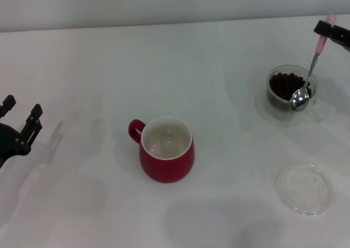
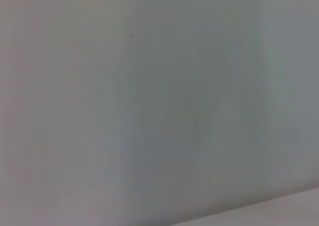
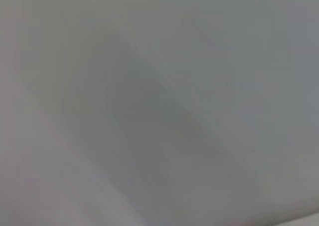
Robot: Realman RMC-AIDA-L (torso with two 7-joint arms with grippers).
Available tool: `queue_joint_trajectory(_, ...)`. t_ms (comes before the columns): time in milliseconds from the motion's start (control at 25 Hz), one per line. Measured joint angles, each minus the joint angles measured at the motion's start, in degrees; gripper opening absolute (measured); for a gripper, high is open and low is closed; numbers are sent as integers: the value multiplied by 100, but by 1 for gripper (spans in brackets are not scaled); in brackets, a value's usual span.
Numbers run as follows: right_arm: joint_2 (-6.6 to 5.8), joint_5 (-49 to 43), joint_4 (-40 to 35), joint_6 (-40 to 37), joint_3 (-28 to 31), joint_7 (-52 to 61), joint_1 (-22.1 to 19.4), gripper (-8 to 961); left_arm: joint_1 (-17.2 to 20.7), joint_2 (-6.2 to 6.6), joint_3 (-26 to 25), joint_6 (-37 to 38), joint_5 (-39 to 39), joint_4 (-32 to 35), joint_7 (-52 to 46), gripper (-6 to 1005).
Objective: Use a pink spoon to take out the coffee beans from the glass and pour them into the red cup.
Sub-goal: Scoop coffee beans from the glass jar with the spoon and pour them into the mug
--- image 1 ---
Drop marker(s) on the glass saucer under cup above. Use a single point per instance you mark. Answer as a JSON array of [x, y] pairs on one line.
[[262, 111]]

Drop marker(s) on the clear glass spoon saucer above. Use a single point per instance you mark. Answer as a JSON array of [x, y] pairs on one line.
[[303, 190]]

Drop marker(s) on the red ceramic mug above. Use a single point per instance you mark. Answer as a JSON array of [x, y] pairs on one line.
[[166, 166]]

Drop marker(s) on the clear glass cup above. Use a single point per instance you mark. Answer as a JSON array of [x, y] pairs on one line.
[[279, 107]]

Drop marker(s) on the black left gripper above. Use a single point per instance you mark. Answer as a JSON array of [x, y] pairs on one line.
[[5, 144]]

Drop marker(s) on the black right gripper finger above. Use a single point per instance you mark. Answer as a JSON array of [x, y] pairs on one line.
[[344, 44], [324, 28]]

